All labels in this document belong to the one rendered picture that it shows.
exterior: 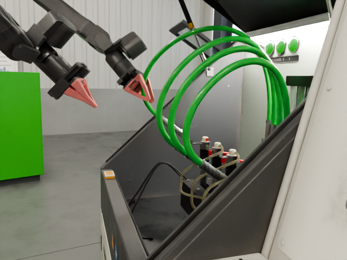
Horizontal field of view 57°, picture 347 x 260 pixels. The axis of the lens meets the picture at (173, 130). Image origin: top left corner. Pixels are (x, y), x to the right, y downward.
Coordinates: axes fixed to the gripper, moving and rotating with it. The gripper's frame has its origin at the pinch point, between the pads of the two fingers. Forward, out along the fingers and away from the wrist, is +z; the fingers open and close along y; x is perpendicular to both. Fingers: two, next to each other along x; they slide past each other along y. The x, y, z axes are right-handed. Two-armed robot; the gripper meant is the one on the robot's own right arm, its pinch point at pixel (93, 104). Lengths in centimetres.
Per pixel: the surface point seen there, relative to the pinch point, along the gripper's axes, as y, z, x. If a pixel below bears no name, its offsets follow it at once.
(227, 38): 33.9, 11.3, 0.7
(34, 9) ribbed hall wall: -81, -271, 593
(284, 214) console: 15.7, 37.2, -28.2
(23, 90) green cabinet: -111, -94, 287
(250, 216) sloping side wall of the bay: 11.2, 34.3, -26.7
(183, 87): 18.3, 11.6, -10.8
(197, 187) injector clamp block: 2.4, 34.8, 5.4
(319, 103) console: 32, 27, -28
